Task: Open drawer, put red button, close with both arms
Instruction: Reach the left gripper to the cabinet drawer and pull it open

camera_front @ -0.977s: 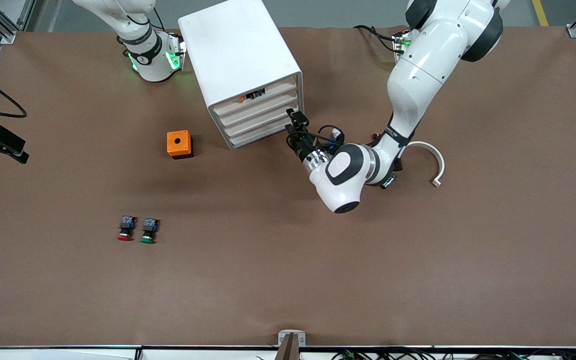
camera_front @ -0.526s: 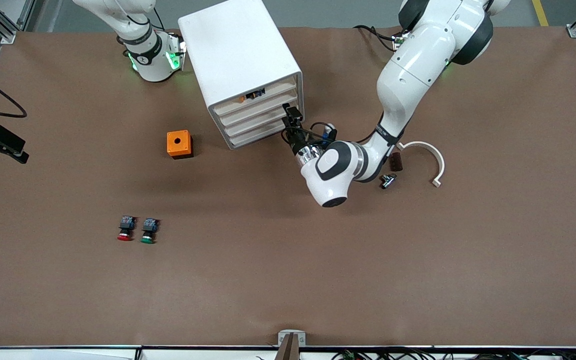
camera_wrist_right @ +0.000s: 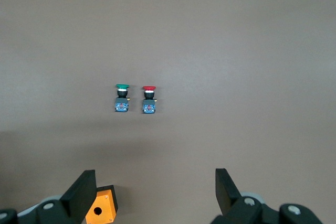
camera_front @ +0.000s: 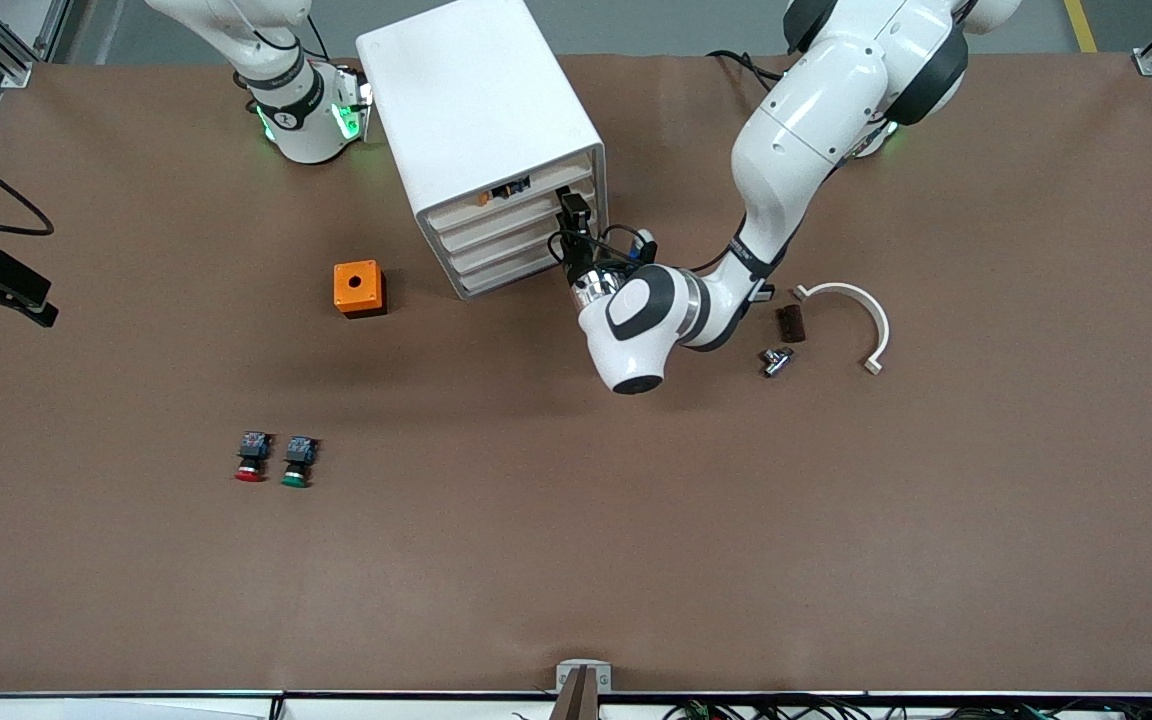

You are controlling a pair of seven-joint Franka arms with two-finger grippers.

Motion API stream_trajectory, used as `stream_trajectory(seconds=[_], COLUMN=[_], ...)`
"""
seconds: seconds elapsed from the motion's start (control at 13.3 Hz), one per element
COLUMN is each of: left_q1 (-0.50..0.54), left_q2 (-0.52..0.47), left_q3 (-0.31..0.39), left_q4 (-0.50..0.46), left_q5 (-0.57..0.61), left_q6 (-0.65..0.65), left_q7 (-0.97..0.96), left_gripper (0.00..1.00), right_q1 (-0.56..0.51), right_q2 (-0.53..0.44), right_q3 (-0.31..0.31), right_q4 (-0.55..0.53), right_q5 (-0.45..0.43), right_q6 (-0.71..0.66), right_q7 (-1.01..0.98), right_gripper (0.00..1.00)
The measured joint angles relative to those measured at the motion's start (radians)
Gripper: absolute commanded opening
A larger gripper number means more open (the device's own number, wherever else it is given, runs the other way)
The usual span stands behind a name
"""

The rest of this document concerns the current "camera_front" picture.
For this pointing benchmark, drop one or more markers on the black switch with white cap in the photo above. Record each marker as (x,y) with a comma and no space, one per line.
(765,293)

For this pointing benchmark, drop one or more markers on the small silver metal part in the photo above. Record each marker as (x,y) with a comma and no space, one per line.
(776,361)

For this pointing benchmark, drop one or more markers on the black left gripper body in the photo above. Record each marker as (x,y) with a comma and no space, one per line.
(577,262)

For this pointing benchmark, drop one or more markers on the white plastic drawer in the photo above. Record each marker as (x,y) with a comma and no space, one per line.
(536,186)
(516,216)
(516,238)
(516,260)

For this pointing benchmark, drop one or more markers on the green push button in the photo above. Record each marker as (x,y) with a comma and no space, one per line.
(298,462)

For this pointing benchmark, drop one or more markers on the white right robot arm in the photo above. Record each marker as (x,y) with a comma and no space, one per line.
(306,120)

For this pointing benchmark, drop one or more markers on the white drawer cabinet housing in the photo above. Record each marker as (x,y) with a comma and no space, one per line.
(476,90)

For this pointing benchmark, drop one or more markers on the orange box with black base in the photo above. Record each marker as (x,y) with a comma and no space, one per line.
(354,285)

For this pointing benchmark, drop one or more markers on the small black component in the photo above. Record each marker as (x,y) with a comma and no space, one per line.
(511,188)

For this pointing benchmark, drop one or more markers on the white curved plastic bracket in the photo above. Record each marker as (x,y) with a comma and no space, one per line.
(871,310)

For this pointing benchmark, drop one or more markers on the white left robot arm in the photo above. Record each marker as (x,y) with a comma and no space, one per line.
(816,120)

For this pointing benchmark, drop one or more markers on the white table edge rail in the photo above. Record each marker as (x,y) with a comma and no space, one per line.
(136,706)

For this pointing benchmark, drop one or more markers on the silver camera post bracket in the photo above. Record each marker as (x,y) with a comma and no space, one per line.
(583,680)

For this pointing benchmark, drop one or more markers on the red push button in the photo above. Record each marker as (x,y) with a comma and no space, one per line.
(253,458)

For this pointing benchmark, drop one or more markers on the dark brown terminal block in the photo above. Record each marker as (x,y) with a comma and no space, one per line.
(792,324)

